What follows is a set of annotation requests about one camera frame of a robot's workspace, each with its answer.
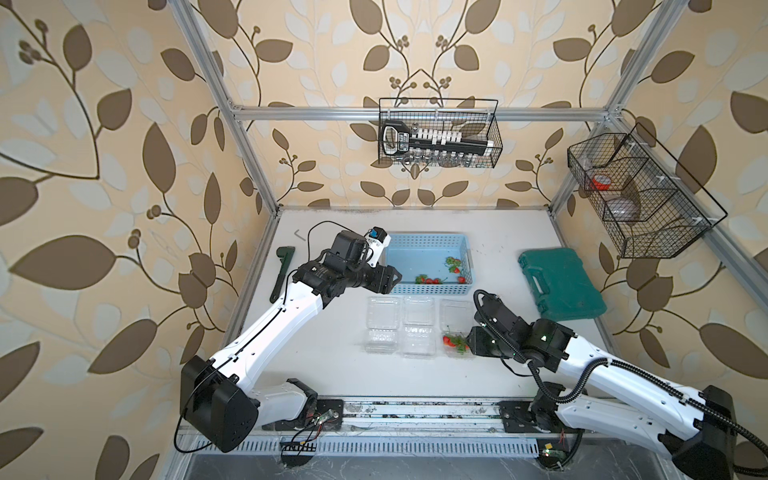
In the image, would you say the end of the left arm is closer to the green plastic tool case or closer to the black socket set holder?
the black socket set holder

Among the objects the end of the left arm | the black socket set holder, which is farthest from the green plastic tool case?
the end of the left arm

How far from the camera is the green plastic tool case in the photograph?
0.90 meters

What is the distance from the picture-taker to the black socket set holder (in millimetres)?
823

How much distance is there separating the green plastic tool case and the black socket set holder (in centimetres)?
42
